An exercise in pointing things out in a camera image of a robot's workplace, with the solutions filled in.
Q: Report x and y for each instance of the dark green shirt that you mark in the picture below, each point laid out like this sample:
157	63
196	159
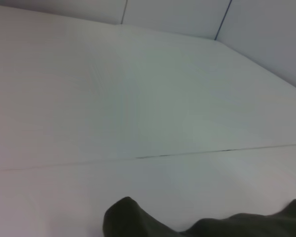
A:
212	225

